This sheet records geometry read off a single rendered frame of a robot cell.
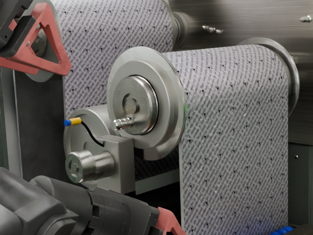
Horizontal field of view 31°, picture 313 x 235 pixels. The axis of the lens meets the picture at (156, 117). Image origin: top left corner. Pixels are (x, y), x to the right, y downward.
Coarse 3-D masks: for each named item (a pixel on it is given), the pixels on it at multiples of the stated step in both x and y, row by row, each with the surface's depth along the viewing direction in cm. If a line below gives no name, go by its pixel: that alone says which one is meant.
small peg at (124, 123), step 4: (112, 120) 71; (116, 120) 71; (120, 120) 71; (124, 120) 71; (128, 120) 72; (132, 120) 72; (112, 124) 71; (116, 124) 70; (120, 124) 71; (124, 124) 71; (128, 124) 71; (132, 124) 72; (112, 128) 71; (116, 128) 70; (120, 128) 71; (124, 128) 72
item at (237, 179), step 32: (256, 128) 81; (192, 160) 72; (224, 160) 76; (256, 160) 81; (192, 192) 72; (224, 192) 77; (256, 192) 82; (192, 224) 73; (224, 224) 78; (256, 224) 83
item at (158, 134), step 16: (128, 64) 73; (144, 64) 71; (112, 80) 76; (160, 80) 69; (112, 96) 76; (160, 96) 70; (112, 112) 77; (160, 112) 70; (160, 128) 70; (144, 144) 73
